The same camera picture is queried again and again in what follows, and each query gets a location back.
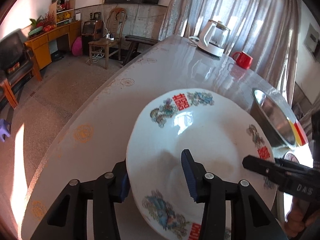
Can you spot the dark wooden bench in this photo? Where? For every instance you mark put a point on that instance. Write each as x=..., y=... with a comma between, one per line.
x=135, y=41

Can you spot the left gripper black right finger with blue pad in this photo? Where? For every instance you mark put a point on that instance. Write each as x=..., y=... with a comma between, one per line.
x=250, y=216

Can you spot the pink bag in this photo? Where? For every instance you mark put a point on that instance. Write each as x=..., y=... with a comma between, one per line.
x=77, y=47

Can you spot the person's right hand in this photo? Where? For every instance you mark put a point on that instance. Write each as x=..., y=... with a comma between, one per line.
x=295, y=224

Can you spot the red plastic bowl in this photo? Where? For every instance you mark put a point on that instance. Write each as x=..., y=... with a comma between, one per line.
x=300, y=135

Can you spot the wall electrical box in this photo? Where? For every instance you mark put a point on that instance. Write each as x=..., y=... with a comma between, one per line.
x=312, y=42

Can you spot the small old television set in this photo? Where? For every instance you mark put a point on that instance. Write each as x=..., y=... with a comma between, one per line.
x=93, y=29

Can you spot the orange wooden desk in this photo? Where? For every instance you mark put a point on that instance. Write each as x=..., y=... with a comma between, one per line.
x=64, y=36

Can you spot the yellow plastic bowl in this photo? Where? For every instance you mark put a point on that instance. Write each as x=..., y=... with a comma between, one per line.
x=295, y=133

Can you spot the white glass electric kettle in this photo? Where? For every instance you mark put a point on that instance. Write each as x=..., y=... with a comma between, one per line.
x=212, y=39

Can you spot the wooden chair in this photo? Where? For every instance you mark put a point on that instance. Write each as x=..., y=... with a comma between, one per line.
x=110, y=43

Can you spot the large stainless steel bowl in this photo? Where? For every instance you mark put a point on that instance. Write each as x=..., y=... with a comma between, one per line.
x=272, y=120

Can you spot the beige sheer curtain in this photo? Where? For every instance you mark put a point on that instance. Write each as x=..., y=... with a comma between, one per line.
x=267, y=30

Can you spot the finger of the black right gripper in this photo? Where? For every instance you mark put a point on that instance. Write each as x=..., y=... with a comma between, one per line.
x=269, y=169

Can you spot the purple floral rimmed plate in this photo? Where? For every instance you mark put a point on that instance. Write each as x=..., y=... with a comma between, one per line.
x=301, y=155

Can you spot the red mug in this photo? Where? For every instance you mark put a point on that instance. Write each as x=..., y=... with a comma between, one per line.
x=242, y=59

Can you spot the purple plastic stool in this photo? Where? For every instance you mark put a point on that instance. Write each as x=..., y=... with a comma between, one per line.
x=4, y=129

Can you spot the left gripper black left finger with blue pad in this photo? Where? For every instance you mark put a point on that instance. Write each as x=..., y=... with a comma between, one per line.
x=67, y=216

